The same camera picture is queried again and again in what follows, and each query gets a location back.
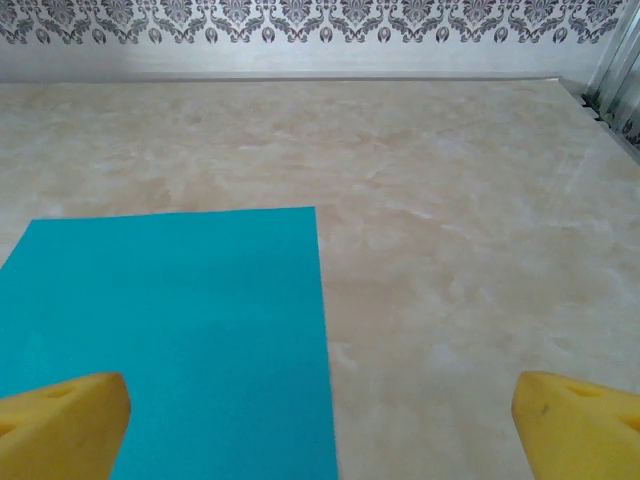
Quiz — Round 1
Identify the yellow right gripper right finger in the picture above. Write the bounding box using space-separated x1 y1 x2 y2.
511 369 640 480

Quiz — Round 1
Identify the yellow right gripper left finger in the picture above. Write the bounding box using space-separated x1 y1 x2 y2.
0 371 133 480

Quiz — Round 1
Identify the teal paper sheet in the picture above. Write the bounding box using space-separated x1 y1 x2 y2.
0 206 340 480

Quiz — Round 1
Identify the aluminium side rail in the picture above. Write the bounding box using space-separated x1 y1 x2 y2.
559 76 640 166

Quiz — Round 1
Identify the aluminium frame post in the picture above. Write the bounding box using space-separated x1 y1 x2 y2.
582 0 640 129

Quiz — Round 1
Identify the thin aluminium table edge rail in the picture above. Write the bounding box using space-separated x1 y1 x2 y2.
0 71 564 85

